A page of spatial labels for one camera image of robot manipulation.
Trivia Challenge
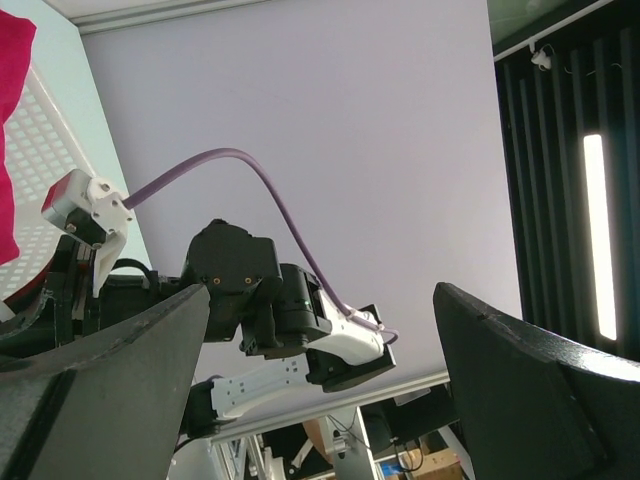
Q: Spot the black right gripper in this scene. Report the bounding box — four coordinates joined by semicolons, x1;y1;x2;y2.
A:
1;235;187;360

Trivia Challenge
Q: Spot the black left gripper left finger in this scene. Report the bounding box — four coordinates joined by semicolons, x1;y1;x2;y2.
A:
1;285;209;479

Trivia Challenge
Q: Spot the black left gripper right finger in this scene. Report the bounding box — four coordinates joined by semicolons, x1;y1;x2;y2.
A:
433;282;639;479

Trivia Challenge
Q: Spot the white perforated plastic basket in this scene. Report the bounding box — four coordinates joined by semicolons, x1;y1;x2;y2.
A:
1;67;94;299

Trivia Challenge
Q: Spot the crimson red t shirt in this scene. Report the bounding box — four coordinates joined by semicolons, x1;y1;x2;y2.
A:
0;9;38;264

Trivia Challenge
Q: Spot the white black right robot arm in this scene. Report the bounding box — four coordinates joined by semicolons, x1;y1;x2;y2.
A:
1;219;395;439

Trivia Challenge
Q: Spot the cardboard box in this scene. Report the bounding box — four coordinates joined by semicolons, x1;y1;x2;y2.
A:
400;448;464;480

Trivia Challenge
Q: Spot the ceiling light strip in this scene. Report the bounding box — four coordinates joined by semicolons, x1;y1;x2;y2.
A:
583;134;617;341

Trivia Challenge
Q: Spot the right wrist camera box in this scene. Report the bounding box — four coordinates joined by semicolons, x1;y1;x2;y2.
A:
41;169;134;298

